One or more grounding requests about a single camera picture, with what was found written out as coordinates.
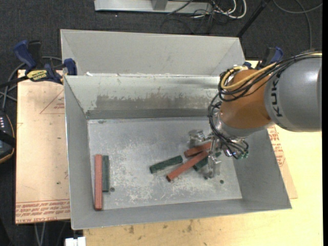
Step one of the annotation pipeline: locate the dark green flat block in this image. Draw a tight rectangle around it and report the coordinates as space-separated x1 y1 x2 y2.
149 155 184 174
101 155 111 193
192 151 222 172

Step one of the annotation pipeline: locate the red-brown flat block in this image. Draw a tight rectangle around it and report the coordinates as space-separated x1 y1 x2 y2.
94 154 104 211
166 151 210 182
183 141 214 159

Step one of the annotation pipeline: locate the grey metal bin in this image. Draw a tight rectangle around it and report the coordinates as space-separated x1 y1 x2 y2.
60 29 293 231

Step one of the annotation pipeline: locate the brown cardboard board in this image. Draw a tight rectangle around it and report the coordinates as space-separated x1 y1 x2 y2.
15 69 298 225

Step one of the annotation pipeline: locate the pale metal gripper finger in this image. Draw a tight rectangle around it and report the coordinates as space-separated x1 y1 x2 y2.
204 155 222 179
189 129 213 146

